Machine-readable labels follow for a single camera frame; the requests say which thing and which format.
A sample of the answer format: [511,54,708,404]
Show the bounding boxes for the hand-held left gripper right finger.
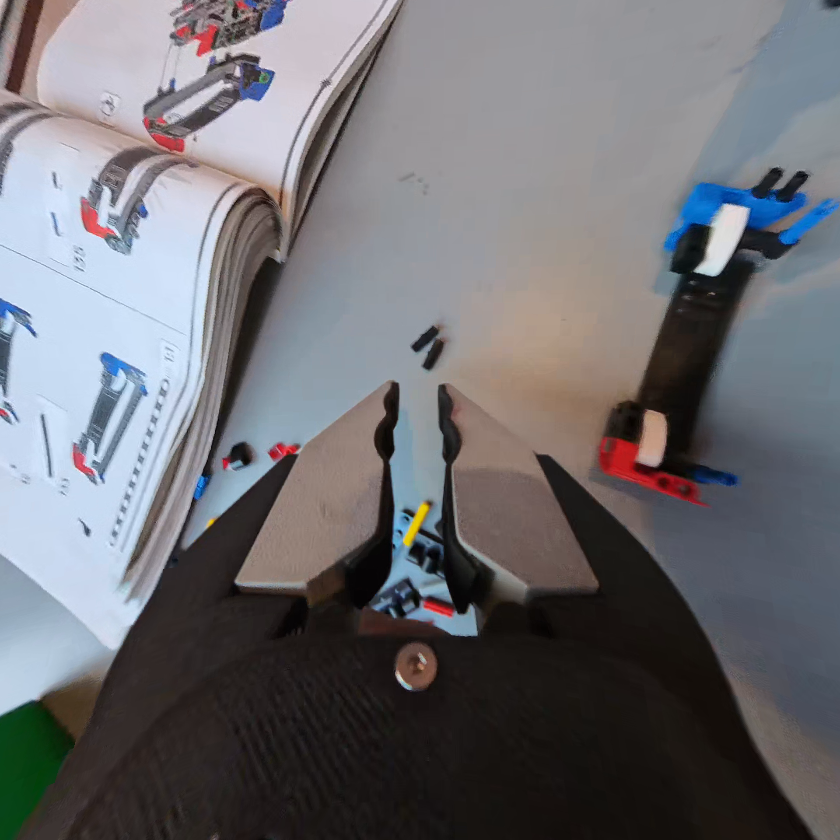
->
[436,382,601,616]

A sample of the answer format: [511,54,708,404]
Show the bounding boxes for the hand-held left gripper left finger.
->
[235,379,401,608]

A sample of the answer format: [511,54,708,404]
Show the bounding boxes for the grey desk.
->
[0,0,840,840]

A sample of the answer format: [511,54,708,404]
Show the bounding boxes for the black panel toy brick assembly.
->
[598,167,840,508]

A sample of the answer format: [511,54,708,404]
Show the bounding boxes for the green box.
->
[0,701,74,840]

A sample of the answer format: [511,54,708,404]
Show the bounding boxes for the pile of loose toy bricks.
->
[193,441,460,621]

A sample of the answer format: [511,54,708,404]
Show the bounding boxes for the open building instruction booklet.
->
[0,0,404,647]

